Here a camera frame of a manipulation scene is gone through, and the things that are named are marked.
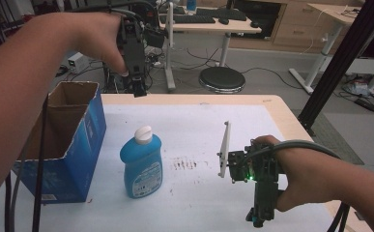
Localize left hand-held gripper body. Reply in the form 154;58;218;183
116;13;167;85

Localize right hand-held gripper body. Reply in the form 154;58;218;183
216;120;286;214

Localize person's left hand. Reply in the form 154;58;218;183
68;12;130;77

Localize person's right hand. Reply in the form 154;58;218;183
253;134;341;214

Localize white power supply unit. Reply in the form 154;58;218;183
68;52;90;74

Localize black keyboard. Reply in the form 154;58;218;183
159;14;216;25
195;7;247;22

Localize white table mat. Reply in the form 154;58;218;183
0;103;337;232

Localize blue detergent bottle white cap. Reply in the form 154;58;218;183
119;125;163;199

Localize black round stool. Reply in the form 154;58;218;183
198;66;246;95

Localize blue cardboard box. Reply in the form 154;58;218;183
12;80;107;205

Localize black power adapter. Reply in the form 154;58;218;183
354;98;374;114

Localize wooden cabinet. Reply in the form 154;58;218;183
273;2;337;52

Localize wooden top desk white legs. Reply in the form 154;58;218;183
289;3;374;95

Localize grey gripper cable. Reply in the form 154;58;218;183
244;138;342;162

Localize black cable bundle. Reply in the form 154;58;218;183
327;202;352;232

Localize black metal frame post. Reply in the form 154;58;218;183
299;0;374;136

